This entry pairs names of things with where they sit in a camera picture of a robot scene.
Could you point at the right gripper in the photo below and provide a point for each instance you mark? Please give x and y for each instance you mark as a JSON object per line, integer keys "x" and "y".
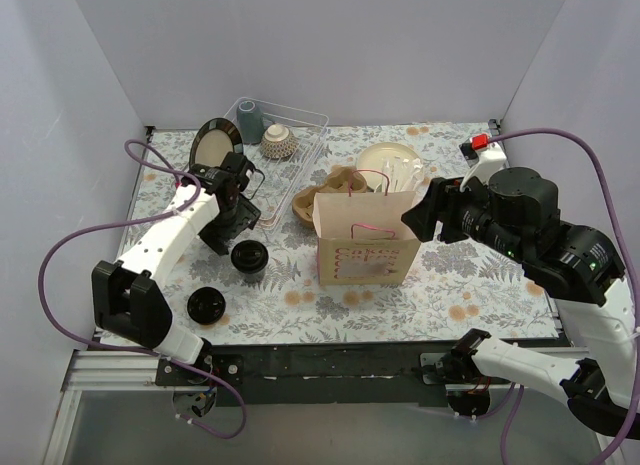
{"x": 445, "y": 215}

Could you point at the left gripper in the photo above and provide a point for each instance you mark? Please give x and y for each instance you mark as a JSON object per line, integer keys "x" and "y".
{"x": 232, "y": 227}

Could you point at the pink paper gift bag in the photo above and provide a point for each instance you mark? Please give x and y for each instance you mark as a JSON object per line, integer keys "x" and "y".
{"x": 361, "y": 239}

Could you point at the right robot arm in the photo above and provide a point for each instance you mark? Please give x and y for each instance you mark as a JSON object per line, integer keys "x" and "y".
{"x": 515, "y": 212}

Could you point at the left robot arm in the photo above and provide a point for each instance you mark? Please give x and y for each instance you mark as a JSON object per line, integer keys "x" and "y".
{"x": 127, "y": 295}

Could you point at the black rimmed cream plate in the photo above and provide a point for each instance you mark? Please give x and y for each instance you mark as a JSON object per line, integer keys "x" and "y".
{"x": 213, "y": 141}

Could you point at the white straw holder cup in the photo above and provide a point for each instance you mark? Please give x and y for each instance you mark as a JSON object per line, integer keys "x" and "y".
{"x": 399, "y": 175}

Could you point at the patterned ceramic bowl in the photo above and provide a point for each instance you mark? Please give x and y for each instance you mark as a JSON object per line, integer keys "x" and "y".
{"x": 278, "y": 142}

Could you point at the grey blue mug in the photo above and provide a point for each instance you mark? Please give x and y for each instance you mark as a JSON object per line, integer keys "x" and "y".
{"x": 249, "y": 118}

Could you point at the cream round plate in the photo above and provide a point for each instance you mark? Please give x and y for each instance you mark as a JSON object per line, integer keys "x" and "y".
{"x": 376, "y": 156}

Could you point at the floral table mat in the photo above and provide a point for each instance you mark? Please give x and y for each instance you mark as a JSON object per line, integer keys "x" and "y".
{"x": 448, "y": 290}

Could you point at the white wire dish rack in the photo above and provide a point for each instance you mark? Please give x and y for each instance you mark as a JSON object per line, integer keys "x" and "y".
{"x": 284, "y": 173}

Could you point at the black mounting rail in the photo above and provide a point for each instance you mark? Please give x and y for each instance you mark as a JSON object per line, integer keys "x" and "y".
{"x": 345, "y": 373}

